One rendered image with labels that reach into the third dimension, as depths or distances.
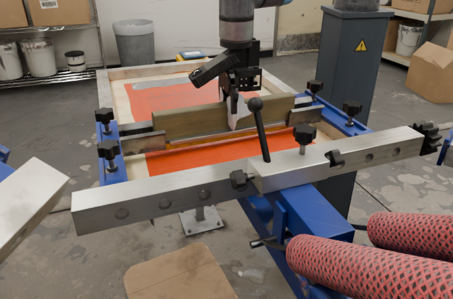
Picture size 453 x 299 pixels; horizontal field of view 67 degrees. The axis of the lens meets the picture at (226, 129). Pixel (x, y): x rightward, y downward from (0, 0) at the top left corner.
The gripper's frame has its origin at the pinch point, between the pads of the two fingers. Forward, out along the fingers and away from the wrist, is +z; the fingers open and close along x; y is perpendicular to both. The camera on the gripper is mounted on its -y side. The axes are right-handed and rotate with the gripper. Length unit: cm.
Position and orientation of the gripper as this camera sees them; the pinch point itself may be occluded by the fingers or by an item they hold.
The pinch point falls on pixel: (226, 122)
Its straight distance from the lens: 84.7
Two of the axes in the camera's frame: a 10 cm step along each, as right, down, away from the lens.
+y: 9.4, -1.6, 3.0
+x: -3.4, -4.4, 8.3
